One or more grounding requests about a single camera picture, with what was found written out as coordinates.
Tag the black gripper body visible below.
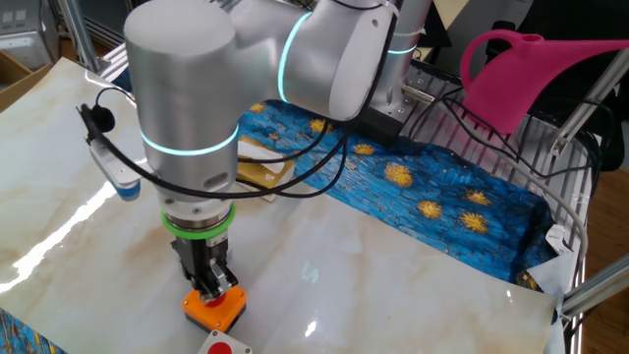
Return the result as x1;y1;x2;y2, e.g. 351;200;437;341
170;234;233;282

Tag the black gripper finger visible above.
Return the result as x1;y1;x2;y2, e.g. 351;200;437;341
208;262;240;300
176;264;214;303

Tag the orange box red button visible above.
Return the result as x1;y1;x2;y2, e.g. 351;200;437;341
181;284;248;334

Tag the white black box red button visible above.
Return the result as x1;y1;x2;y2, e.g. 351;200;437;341
197;328;255;354

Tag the gold tissue box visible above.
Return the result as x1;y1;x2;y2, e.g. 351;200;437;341
237;135;296;203

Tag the white tissue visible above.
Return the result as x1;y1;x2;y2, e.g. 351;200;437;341
238;140;286;174

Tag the marble pattern sheet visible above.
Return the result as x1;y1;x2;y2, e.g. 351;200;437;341
0;57;559;354

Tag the blue orange painted cloth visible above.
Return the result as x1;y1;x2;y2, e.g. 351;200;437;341
0;307;68;354

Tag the blue starry painted cloth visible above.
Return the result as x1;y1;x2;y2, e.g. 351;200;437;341
235;100;559;291

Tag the brown cardboard box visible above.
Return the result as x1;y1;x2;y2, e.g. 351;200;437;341
0;48;53;114

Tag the grey metal computer case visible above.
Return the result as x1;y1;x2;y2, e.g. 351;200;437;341
0;0;60;70

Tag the white paper tag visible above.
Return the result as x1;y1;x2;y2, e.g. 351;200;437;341
544;224;575;256

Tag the pink watering can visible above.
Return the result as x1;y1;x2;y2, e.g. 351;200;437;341
460;28;629;136

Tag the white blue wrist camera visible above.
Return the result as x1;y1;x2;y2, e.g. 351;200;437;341
78;102;143;203

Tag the aluminium frame post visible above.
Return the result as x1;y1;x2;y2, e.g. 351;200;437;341
559;253;629;319
53;0;102;73
549;48;629;156

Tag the black table cable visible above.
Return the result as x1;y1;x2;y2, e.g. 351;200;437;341
407;86;615;181

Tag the grey table cable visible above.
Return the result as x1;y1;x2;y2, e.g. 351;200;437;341
439;95;591;276

